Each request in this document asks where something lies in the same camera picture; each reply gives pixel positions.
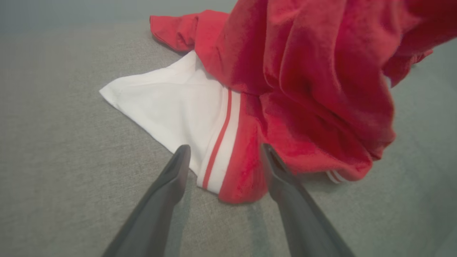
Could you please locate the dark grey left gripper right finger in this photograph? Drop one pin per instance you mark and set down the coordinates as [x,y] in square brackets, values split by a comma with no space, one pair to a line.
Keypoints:
[303,228]

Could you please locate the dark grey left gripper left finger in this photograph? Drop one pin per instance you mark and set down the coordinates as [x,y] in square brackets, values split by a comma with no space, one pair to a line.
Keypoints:
[150,221]

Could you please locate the red white basketball jersey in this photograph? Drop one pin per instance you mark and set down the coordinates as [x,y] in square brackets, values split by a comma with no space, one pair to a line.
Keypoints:
[303,89]

